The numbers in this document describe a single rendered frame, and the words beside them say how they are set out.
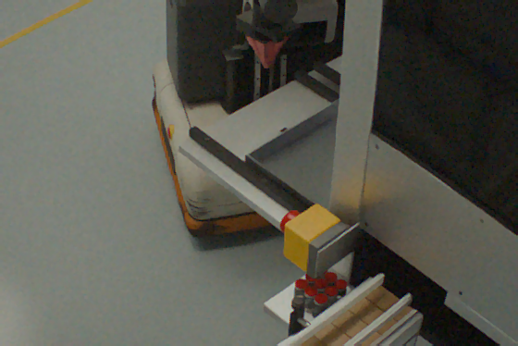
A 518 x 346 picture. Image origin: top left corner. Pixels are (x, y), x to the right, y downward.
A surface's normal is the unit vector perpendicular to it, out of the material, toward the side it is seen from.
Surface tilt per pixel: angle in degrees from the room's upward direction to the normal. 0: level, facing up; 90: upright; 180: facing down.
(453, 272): 90
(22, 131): 0
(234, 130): 0
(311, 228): 0
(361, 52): 90
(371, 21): 90
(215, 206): 90
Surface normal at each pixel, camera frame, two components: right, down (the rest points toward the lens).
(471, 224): -0.73, 0.44
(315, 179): 0.02, -0.74
